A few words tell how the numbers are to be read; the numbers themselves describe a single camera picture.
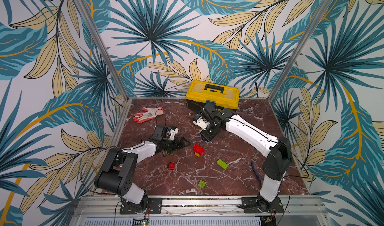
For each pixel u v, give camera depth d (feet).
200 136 2.39
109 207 2.44
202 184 2.63
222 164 2.87
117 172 1.45
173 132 2.80
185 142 2.72
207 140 2.35
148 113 3.58
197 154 2.90
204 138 2.35
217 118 1.92
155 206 2.42
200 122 2.46
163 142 2.49
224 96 3.22
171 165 2.82
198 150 2.81
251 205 2.41
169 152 2.87
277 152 1.50
